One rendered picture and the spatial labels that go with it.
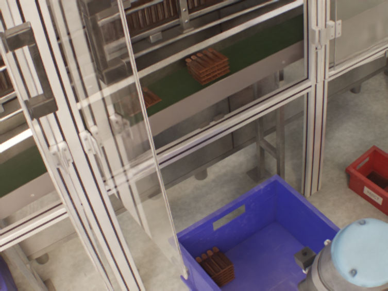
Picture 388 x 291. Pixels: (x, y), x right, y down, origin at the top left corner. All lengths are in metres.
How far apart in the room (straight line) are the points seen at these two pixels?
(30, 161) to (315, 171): 1.11
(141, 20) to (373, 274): 1.08
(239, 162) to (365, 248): 1.67
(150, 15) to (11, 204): 0.69
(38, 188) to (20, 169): 0.09
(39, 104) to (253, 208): 0.99
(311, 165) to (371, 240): 1.36
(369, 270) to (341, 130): 1.83
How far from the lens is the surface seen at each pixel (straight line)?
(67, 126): 1.24
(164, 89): 1.54
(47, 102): 0.72
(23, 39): 0.67
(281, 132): 1.83
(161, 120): 1.46
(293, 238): 1.67
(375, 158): 2.17
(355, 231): 0.61
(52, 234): 1.91
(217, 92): 1.53
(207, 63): 1.52
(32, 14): 1.08
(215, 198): 2.10
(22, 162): 1.48
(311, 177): 2.01
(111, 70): 0.75
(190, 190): 2.14
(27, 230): 1.40
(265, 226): 1.69
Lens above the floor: 1.56
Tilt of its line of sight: 42 degrees down
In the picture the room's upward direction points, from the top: 9 degrees counter-clockwise
